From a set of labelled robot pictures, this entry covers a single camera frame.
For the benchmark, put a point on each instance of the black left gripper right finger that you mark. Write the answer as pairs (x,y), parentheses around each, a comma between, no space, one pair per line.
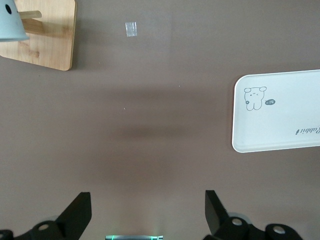
(216,215)

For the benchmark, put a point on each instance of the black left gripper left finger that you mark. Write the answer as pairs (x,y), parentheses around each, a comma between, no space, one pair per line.
(72,215)

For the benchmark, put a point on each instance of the light blue cup black dots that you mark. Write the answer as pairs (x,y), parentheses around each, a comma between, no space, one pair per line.
(11,25)

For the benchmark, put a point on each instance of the white tray with bear print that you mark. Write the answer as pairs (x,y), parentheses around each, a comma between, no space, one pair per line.
(282,123)

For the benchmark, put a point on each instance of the wooden cup stand with pegs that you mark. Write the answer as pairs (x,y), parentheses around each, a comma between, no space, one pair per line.
(55,45)

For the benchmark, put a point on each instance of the clear tape piece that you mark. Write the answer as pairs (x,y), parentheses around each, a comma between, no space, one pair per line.
(131,29)

